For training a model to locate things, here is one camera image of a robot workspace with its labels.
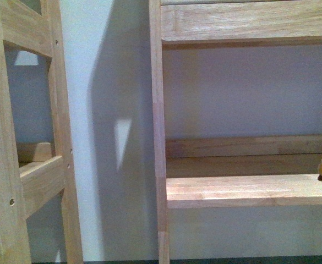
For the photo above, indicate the light wooden shelf unit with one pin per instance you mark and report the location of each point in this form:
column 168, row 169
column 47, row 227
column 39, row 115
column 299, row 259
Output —
column 237, row 108

